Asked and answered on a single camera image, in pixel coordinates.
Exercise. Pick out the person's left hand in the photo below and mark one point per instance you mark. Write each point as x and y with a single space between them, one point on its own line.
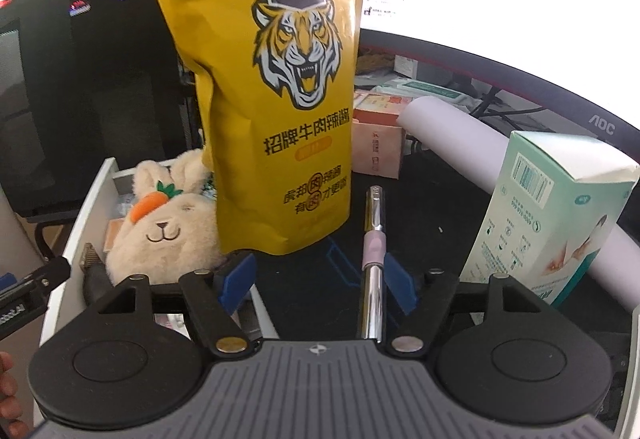
11 409

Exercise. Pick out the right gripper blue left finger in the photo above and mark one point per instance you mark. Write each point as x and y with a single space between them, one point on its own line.
234 280

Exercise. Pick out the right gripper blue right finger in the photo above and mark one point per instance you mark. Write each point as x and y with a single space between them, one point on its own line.
401 284

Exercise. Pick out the AOC computer monitor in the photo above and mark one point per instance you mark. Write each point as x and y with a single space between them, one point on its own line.
576 58

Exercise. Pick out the white desk drawer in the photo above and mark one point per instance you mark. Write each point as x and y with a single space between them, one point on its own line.
100 218

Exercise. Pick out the black computer tower case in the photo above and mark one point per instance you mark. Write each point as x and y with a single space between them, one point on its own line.
83 81

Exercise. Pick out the silver pink metal rod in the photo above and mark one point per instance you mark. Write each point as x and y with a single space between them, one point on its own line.
372 295

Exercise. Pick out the white paper roll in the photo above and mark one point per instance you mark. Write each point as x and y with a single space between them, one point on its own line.
477 151

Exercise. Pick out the pink tissue box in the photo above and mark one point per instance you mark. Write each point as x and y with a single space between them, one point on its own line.
377 140

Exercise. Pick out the yellow tiger snack bag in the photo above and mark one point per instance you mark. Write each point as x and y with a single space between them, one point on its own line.
275 85

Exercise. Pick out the white teal product box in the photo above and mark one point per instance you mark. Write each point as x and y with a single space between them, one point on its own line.
556 201

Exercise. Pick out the beige plush bunny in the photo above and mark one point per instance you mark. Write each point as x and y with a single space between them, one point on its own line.
172 228

